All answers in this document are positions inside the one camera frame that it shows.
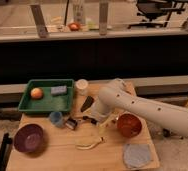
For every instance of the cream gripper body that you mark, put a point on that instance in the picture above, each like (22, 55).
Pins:
(111, 119)

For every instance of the yellow banana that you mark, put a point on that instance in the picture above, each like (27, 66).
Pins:
(90, 143)

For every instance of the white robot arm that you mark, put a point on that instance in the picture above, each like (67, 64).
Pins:
(113, 95)

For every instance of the red-orange bowl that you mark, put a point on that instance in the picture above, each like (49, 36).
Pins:
(129, 125)

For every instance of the purple bowl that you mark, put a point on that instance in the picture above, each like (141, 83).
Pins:
(28, 138)

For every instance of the black rectangular block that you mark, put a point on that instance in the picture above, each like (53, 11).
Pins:
(87, 104)

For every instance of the small metal cup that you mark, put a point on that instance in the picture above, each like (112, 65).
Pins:
(71, 123)

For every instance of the grey-blue folded cloth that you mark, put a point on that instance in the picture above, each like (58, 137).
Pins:
(136, 155)

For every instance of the white plastic container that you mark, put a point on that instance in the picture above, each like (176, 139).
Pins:
(82, 86)

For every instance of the small blue cup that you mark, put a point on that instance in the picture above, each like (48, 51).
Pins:
(56, 118)

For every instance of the blue-grey sponge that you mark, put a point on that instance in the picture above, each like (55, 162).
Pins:
(58, 90)

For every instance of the green plastic tray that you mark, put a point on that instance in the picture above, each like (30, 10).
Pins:
(49, 102)

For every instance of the orange apple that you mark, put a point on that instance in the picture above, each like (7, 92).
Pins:
(36, 93)

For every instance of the red fruit on shelf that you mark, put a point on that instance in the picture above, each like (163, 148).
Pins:
(74, 26)

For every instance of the black office chair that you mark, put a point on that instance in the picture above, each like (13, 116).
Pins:
(152, 9)

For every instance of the black chair on left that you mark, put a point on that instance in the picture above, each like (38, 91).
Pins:
(6, 142)

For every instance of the black handled tool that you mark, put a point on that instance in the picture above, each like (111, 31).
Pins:
(87, 119)

